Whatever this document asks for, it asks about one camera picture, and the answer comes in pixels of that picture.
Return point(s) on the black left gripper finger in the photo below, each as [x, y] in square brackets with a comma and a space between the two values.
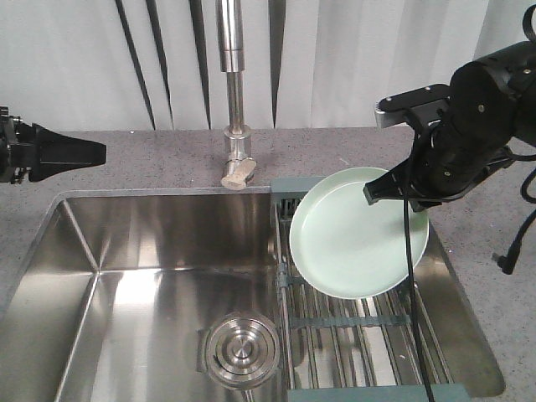
[63, 136]
[54, 158]

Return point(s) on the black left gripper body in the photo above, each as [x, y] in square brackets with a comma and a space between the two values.
[19, 150]

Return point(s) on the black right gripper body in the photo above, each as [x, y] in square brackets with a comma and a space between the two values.
[451, 153]

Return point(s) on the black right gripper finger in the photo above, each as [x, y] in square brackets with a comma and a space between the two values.
[422, 204]
[393, 185]

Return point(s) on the light green round plate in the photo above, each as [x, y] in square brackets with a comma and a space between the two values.
[346, 248]

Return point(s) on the steel kitchen faucet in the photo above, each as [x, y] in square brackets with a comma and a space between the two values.
[240, 165]

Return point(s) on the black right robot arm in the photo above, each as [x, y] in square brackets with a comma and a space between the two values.
[503, 78]

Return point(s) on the grey-green sink dish rack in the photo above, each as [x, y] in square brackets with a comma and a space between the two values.
[403, 345]

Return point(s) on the white pleated curtain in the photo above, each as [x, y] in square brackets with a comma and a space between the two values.
[142, 65]

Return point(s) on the stainless steel sink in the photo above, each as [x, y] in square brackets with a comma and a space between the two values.
[121, 289]

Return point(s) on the steel sink drain cover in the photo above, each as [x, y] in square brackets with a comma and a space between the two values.
[242, 350]

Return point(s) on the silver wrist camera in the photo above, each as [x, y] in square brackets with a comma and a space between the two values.
[422, 105]

